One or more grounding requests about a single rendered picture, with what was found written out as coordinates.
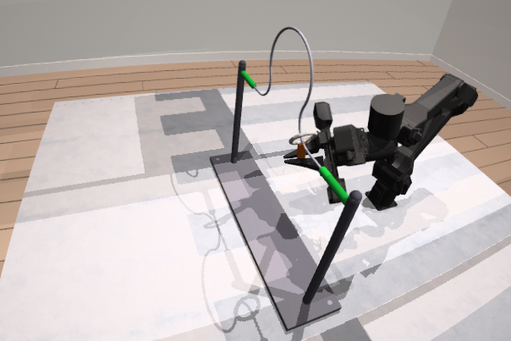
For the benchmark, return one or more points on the orange handle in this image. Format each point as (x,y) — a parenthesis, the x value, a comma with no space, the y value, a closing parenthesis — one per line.
(301,153)

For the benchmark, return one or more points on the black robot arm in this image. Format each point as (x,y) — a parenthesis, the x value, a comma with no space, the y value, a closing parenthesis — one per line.
(413,125)

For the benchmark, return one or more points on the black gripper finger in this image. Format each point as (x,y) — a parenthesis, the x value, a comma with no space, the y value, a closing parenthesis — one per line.
(306,162)
(313,147)

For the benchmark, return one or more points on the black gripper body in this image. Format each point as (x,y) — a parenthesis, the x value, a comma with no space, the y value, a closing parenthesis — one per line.
(323,120)

